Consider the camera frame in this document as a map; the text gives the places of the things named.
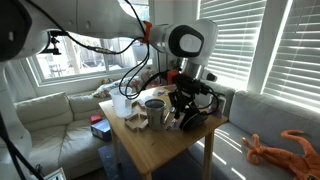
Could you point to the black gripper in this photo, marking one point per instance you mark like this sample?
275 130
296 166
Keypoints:
185 85

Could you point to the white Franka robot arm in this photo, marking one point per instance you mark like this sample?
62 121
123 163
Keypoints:
100 16

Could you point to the silver metal cup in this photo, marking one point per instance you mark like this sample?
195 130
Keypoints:
155 116

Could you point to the metal spoon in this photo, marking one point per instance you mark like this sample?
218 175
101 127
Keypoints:
169 115

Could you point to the wooden block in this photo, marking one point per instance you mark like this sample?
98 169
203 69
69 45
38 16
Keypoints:
131 116
143 125
131 126

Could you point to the wooden table leg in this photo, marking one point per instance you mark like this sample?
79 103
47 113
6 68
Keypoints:
208 156
146 176

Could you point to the clear plastic pitcher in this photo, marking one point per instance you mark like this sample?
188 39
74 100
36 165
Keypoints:
120 105

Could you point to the dark blue rug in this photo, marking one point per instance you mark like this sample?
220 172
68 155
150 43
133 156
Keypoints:
180 166

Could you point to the colourful floral blanket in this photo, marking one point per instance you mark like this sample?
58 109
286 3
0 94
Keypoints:
110 87

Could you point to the white window blind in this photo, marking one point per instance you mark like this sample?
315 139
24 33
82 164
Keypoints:
233 43
296 56

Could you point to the blue box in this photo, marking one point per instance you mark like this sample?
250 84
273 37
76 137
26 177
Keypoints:
101 131

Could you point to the grey fabric sofa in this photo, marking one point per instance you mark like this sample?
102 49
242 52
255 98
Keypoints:
266 126

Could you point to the red box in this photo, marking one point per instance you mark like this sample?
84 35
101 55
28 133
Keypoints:
96 119

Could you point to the white framed glass window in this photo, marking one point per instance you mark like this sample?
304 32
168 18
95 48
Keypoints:
66 63

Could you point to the orange octopus plush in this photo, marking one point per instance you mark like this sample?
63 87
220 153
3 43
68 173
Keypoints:
290 161

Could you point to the white leather sofa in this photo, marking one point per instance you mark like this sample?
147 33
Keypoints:
50 133

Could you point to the white framed board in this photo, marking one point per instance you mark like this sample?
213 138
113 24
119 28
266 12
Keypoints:
55 175

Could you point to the black camera on stand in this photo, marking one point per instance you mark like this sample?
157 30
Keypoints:
53 51

